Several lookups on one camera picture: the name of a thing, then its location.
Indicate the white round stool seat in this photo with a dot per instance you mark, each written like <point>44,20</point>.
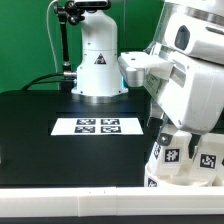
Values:
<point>151,180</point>

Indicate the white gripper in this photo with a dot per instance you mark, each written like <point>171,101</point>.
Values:
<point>184,74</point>

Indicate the white front wall rail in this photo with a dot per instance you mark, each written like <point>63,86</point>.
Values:
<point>110,201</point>

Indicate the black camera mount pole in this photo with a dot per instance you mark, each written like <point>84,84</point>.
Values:
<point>69,13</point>

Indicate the white marker sheet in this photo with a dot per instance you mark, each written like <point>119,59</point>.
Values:
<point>96,126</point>

